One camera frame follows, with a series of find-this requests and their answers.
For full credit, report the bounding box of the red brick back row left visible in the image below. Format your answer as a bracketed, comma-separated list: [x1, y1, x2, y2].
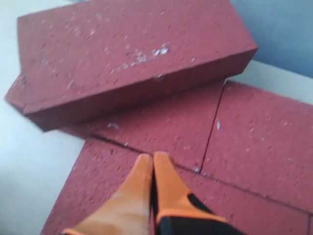
[61, 81, 224, 169]

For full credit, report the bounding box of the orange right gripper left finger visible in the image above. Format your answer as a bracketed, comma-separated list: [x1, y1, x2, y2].
[62, 154, 153, 235]

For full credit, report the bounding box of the red brick row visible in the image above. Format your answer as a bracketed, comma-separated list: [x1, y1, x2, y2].
[202, 81, 313, 213]
[61, 81, 224, 169]

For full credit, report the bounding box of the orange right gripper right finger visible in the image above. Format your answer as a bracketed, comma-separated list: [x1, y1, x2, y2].
[154, 151, 228, 235]

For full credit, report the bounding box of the red brick back row right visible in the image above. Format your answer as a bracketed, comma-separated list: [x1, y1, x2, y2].
[202, 81, 313, 213]

